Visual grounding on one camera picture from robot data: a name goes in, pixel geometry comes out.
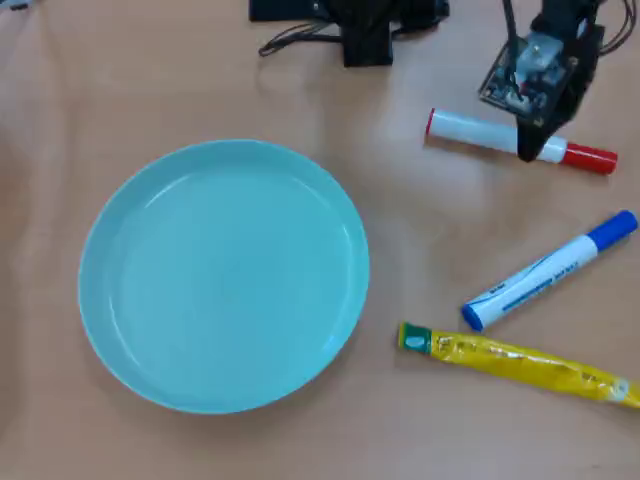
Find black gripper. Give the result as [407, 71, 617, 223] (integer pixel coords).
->
[515, 13, 607, 163]

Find white marker red cap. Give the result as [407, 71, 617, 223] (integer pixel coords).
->
[424, 107, 619, 176]

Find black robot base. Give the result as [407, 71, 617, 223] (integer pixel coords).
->
[248, 0, 450, 68]

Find white marker blue cap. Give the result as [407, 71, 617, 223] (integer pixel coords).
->
[460, 209, 639, 333]

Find yellow stick sachet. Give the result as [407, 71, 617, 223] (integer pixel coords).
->
[396, 322, 640, 410]

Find teal round plate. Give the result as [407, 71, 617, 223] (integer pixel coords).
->
[77, 138, 371, 416]

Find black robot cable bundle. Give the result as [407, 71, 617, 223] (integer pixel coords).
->
[598, 0, 640, 57]

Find black base cable bundle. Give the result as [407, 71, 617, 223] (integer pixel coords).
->
[257, 22, 347, 57]

